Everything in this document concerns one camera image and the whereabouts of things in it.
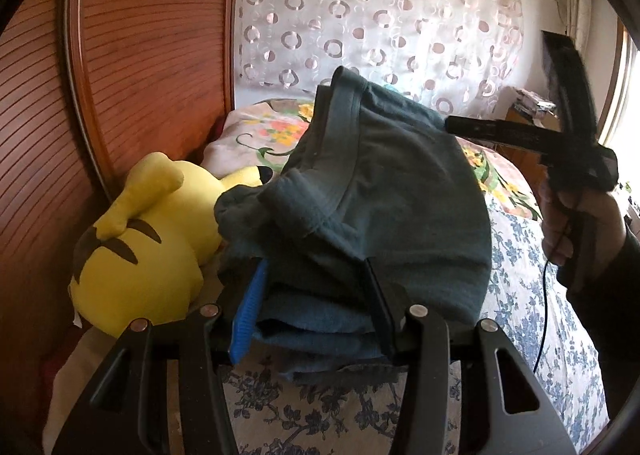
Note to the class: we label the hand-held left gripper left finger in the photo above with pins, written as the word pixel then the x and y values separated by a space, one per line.
pixel 247 315

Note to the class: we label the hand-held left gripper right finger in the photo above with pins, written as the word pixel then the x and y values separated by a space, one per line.
pixel 381 307

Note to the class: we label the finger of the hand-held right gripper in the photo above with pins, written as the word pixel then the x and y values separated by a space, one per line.
pixel 480 127

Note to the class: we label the blue-grey pants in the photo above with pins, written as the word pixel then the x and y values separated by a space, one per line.
pixel 400 215

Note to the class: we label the person's right forearm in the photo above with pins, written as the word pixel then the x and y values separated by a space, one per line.
pixel 615 310

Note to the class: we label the person's right hand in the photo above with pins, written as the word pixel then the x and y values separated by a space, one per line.
pixel 555 235

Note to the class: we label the wooden cabinet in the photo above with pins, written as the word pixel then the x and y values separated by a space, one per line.
pixel 525 127

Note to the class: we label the clutter on cabinet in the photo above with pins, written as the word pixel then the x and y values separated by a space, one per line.
pixel 535 100

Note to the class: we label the window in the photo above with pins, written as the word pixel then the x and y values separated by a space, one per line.
pixel 620 100

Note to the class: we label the yellow plush toy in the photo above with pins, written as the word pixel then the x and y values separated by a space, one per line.
pixel 150 255

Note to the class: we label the blue floral bed sheet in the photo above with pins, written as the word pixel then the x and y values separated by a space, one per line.
pixel 530 315

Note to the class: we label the white wrapped pipe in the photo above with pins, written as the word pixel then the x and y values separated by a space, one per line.
pixel 577 5

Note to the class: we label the circle patterned curtain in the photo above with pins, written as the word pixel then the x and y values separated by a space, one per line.
pixel 360 15

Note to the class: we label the beige cloth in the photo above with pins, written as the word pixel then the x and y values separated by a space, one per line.
pixel 75 385

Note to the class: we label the wooden headboard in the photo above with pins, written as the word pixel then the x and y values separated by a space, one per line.
pixel 140 60

